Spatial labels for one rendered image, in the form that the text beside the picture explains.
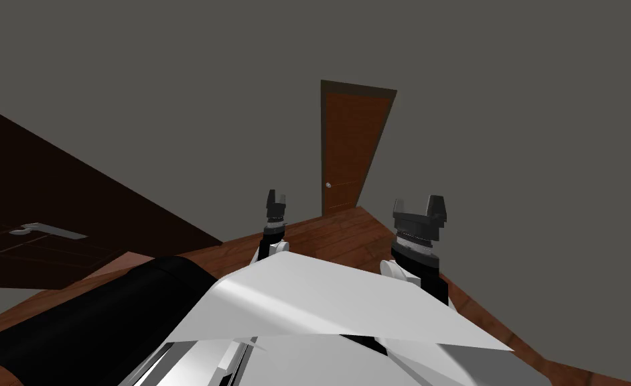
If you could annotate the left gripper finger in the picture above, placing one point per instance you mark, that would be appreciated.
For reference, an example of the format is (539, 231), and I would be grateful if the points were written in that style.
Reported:
(282, 199)
(270, 197)

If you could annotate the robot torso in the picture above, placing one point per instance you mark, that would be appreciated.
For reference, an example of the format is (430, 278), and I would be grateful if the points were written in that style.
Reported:
(315, 300)

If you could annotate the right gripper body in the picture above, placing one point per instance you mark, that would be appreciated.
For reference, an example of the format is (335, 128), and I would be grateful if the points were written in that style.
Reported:
(418, 223)

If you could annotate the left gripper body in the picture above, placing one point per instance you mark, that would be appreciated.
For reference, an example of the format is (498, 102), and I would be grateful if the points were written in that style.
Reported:
(275, 211)

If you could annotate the dark brown door leaf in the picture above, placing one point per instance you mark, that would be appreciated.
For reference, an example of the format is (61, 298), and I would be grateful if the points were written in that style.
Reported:
(74, 187)

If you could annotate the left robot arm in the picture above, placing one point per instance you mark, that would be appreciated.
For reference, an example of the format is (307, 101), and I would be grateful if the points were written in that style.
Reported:
(96, 321)

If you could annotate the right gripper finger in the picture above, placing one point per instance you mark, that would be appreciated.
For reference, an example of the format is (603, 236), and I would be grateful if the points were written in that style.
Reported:
(399, 206)
(436, 207)

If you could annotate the reddish brown door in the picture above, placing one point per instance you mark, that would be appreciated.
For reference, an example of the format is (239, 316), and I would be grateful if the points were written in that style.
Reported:
(350, 150)

